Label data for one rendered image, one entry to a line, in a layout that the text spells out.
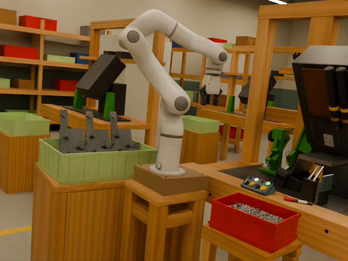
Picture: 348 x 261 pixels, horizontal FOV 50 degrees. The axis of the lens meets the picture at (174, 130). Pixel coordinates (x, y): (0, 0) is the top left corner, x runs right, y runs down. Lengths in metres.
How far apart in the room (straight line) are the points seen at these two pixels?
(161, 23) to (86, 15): 7.13
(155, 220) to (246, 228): 0.48
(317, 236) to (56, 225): 1.32
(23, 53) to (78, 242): 5.92
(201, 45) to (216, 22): 9.55
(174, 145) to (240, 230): 0.57
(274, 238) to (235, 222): 0.17
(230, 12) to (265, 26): 9.25
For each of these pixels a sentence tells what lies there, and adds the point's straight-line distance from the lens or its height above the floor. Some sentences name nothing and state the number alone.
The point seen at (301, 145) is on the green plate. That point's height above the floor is 1.14.
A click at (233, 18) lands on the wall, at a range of 11.98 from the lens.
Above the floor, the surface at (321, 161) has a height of 1.13.
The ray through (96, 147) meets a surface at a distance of 2.44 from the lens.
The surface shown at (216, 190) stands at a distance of 2.08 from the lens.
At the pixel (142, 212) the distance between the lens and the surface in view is 1.97.
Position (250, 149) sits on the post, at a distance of 2.66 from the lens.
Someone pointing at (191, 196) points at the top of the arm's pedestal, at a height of 0.84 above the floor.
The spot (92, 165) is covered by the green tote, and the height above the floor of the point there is 0.88.
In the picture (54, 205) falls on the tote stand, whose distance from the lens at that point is 2.14.
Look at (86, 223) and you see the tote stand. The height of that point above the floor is 0.56.
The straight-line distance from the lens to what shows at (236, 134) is 7.44.
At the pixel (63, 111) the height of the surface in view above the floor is 1.15.
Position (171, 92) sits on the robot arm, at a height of 1.35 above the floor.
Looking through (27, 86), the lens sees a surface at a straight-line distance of 7.90.
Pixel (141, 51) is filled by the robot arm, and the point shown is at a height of 1.53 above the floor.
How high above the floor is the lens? 1.44
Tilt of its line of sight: 9 degrees down
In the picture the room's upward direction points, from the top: 6 degrees clockwise
